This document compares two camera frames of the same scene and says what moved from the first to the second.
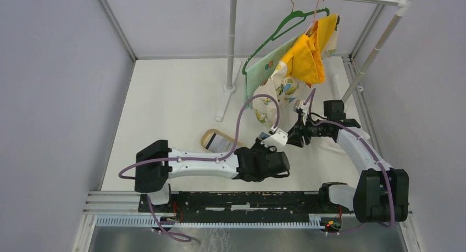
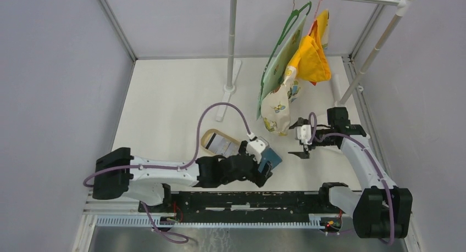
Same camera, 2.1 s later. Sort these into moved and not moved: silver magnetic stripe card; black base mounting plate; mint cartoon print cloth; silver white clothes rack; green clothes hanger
Moved: green clothes hanger; mint cartoon print cloth
Not moved: black base mounting plate; silver magnetic stripe card; silver white clothes rack
